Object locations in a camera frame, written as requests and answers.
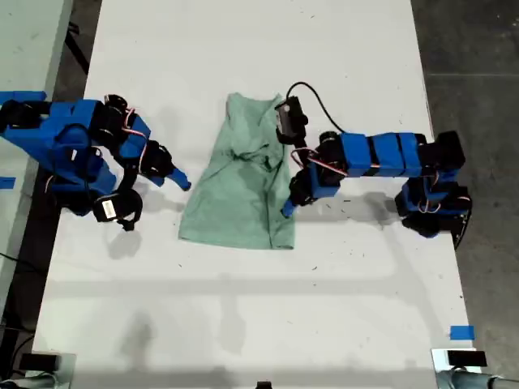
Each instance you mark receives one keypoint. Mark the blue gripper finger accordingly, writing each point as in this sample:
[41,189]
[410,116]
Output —
[289,210]
[180,178]

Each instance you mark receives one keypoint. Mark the pale green T-shirt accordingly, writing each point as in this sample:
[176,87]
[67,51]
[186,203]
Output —
[235,202]

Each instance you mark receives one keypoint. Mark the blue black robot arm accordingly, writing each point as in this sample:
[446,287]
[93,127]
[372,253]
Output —
[69,113]
[377,154]

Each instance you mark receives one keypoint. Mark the long blue tape strip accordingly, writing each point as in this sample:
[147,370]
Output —
[24,95]

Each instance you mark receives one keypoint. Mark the small black block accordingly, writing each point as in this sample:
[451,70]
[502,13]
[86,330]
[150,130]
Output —
[263,386]

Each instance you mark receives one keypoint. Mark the small black box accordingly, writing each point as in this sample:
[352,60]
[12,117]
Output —
[38,361]
[466,358]

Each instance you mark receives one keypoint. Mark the grey blue tube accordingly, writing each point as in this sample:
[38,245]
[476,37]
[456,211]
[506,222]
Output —
[466,381]
[32,381]

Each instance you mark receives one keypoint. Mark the black camera stalk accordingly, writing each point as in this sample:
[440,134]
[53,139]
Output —
[129,178]
[302,148]

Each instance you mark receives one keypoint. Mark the black camera box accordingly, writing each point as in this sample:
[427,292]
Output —
[290,117]
[121,202]

